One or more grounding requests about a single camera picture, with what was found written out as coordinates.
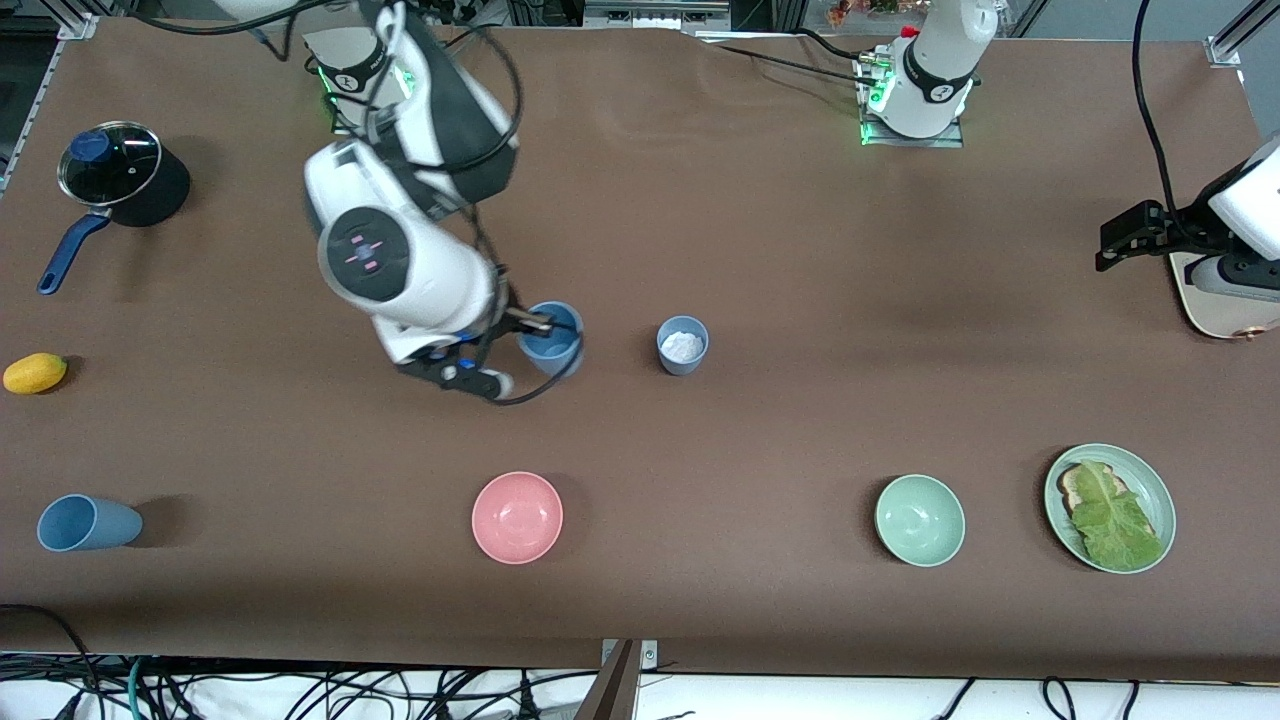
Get blue plastic cup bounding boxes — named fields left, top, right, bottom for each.
left=517, top=301, right=585, bottom=379
left=36, top=494, right=144, bottom=553

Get blue cup with white filling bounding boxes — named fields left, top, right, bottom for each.
left=656, top=315, right=711, bottom=377

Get pink bowl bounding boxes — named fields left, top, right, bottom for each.
left=471, top=471, right=564, bottom=566

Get mint green plate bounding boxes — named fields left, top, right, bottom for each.
left=1043, top=443, right=1177, bottom=575

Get bread slice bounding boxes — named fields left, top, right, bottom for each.
left=1058, top=462, right=1161, bottom=541

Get green lettuce leaf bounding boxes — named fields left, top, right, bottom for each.
left=1070, top=460, right=1166, bottom=571

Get grey metal box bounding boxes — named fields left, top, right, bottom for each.
left=583, top=0, right=733, bottom=31

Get mint green bowl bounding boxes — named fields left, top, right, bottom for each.
left=874, top=473, right=967, bottom=568

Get colourful artificial flowers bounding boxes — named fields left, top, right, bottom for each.
left=825, top=0, right=906, bottom=26

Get dark slanted pole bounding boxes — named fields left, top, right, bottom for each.
left=572, top=640, right=641, bottom=720

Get yellow lemon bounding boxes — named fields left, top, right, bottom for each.
left=2, top=352, right=69, bottom=395

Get aluminium frame profile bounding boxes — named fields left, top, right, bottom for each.
left=1205, top=0, right=1280, bottom=69

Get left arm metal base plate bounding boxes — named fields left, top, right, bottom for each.
left=858, top=55, right=967, bottom=149

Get long black base cable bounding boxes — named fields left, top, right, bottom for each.
left=700, top=38, right=881, bottom=86

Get short black base cable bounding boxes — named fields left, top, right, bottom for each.
left=795, top=28, right=866, bottom=63

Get black pot with blue handle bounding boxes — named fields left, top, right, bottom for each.
left=37, top=120, right=191, bottom=297

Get aluminium table edge rail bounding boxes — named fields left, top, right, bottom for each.
left=0, top=0, right=101, bottom=191

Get black looping floor cable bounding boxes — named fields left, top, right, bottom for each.
left=0, top=603, right=96, bottom=720

